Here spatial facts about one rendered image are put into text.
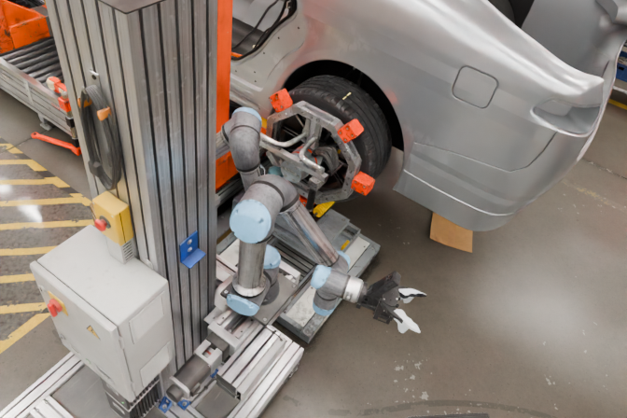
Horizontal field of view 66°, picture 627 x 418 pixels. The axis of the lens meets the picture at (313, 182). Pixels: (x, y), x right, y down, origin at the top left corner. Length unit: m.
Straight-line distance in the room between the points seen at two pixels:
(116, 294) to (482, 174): 1.60
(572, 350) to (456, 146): 1.62
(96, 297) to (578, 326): 2.88
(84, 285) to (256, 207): 0.53
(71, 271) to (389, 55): 1.52
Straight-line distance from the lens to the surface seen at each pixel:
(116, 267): 1.54
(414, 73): 2.21
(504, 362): 3.13
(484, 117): 2.18
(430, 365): 2.93
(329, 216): 3.06
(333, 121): 2.29
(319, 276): 1.49
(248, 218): 1.35
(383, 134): 2.44
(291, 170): 2.36
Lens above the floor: 2.45
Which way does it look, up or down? 43 degrees down
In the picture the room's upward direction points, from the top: 12 degrees clockwise
